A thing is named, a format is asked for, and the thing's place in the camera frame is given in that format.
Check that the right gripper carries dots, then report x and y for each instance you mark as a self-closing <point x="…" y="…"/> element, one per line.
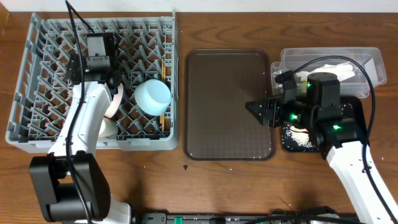
<point x="267" y="105"/>

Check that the rice food scraps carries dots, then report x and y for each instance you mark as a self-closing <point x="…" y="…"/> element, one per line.
<point x="296" y="136"/>

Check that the white napkin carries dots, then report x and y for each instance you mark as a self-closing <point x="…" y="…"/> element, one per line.
<point x="343" y="71"/>

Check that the wooden chopstick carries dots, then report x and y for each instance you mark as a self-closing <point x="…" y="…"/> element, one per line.
<point x="162" y="122"/>
<point x="163" y="72"/>

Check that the light blue bowl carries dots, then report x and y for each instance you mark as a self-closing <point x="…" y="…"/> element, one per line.
<point x="153" y="97"/>

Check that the white pink bowl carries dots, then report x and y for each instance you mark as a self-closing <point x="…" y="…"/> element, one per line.
<point x="115" y="103"/>

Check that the white cup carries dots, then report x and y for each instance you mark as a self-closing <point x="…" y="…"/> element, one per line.
<point x="108" y="129"/>

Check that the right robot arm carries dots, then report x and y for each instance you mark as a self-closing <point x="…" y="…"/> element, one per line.
<point x="351" y="161"/>

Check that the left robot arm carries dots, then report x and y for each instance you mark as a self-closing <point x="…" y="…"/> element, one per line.
<point x="68" y="182"/>

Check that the black rectangular tray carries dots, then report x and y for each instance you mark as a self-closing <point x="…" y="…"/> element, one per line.
<point x="354" y="109"/>

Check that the dark brown serving tray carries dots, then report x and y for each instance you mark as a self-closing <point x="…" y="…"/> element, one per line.
<point x="218" y="127"/>

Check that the clear plastic bin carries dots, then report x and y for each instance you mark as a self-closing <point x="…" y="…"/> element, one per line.
<point x="369" y="58"/>

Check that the grey plastic dish rack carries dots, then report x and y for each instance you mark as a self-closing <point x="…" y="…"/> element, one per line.
<point x="43" y="95"/>

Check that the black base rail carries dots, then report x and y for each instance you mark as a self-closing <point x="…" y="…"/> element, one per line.
<point x="274" y="218"/>

